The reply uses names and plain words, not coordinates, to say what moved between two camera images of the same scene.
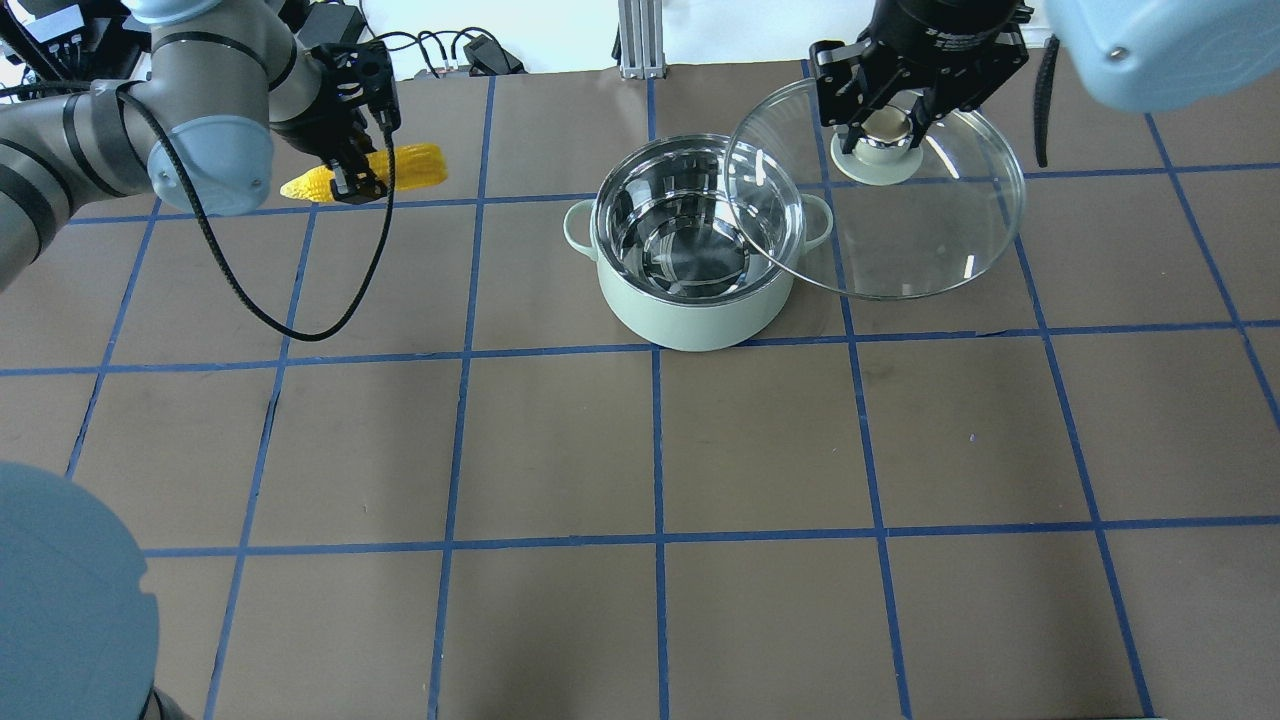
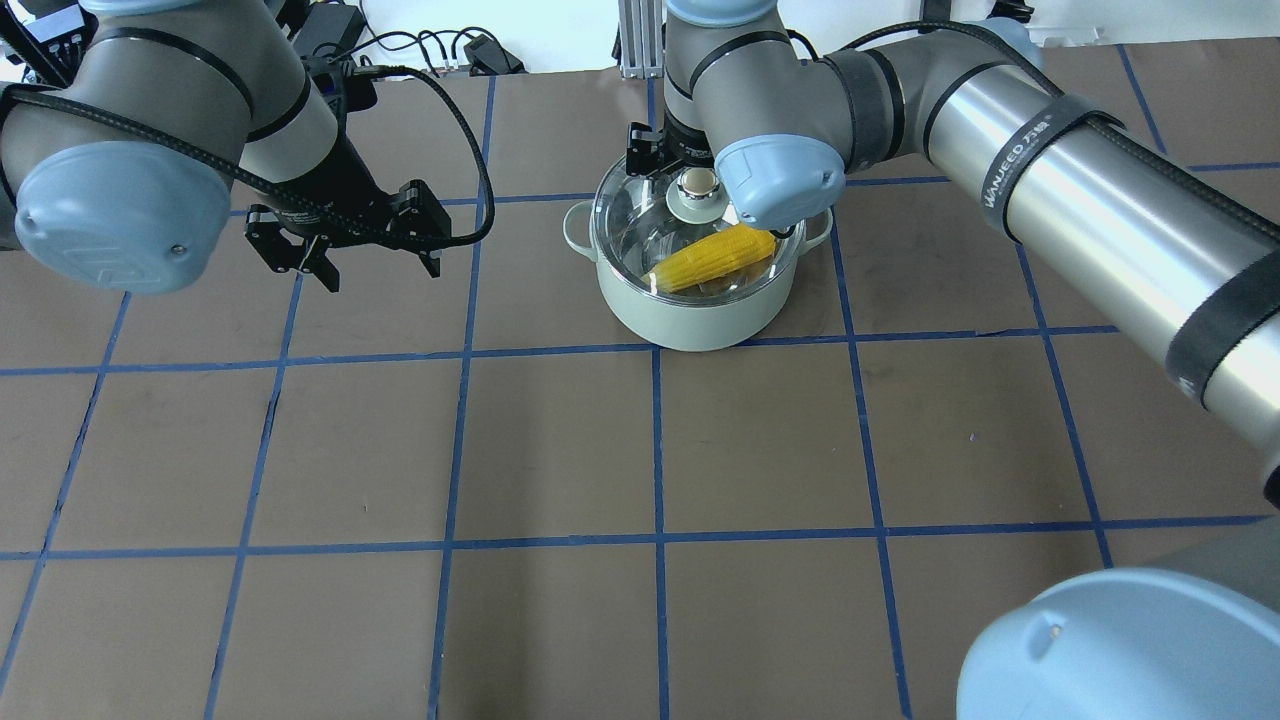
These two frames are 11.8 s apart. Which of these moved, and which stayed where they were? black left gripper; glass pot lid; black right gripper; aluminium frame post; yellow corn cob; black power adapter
Moved: yellow corn cob; glass pot lid; black right gripper; black left gripper
Stayed: aluminium frame post; black power adapter
